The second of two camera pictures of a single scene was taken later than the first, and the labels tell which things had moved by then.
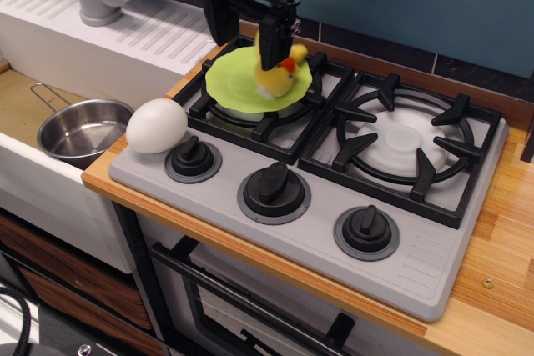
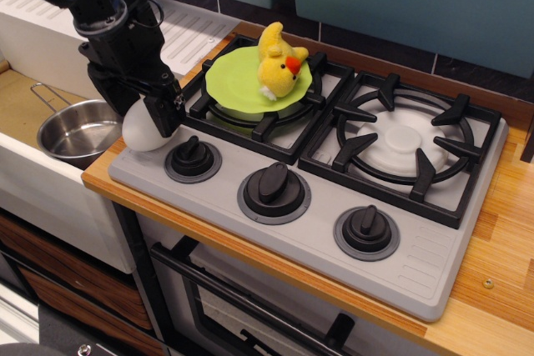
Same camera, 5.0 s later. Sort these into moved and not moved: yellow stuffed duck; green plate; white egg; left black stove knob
Moved: white egg
Not moved: left black stove knob; yellow stuffed duck; green plate
